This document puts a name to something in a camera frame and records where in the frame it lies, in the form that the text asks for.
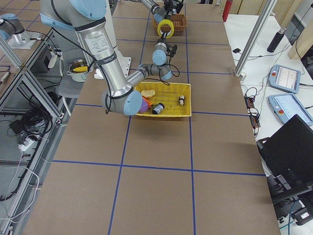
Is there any toy panda figure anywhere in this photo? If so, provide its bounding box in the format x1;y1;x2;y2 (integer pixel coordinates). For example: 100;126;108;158
179;95;185;106

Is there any aluminium frame post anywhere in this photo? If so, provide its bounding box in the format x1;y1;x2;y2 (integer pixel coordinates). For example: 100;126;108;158
234;0;277;80

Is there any brown wicker basket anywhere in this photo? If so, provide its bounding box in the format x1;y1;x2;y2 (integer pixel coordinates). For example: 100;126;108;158
152;14;188;34

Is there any purple foam block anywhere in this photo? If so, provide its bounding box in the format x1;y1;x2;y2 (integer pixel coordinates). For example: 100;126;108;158
139;99;149;114

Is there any black water bottle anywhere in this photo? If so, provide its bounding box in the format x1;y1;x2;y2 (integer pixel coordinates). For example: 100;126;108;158
267;27;286;53

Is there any orange toy carrot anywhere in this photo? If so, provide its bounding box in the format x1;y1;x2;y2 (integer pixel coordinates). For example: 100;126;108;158
142;97;151;103

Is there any blue teach pendant near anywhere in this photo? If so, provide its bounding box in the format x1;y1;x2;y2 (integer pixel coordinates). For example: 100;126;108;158
268;94;313;126

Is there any yellow woven basket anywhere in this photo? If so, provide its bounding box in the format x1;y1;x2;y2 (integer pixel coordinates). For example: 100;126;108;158
135;82;191;118

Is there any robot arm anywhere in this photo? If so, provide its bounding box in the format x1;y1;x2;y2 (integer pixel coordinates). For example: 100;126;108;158
40;0;176;116
139;0;184;23

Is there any blue teach pendant far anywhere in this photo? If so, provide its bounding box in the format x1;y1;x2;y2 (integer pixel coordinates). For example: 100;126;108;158
268;64;301;94

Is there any small black device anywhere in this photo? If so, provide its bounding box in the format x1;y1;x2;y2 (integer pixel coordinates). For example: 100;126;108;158
233;48;241;53

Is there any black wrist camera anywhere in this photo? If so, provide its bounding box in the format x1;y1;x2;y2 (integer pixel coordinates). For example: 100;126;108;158
166;44;178;58

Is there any blue teach pendant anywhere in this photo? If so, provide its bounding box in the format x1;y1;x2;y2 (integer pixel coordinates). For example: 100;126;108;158
268;64;301;94
268;94;313;126

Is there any black laptop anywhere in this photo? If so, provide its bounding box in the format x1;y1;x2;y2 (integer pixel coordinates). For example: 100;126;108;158
257;115;313;184

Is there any red cylinder bottle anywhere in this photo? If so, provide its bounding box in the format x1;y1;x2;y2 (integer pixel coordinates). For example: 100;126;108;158
222;0;233;22

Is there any white enamel pot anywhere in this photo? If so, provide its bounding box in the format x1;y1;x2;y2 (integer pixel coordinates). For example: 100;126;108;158
66;59;89;83

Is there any small black labelled can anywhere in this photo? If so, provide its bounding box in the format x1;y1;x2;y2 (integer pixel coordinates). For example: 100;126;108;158
152;103;165;115

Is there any yellow tape roll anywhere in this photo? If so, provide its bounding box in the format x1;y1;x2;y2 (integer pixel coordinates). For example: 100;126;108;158
157;19;175;38

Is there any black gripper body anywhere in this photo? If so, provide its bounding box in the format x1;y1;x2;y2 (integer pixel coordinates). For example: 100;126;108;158
158;32;168;44
164;0;184;15

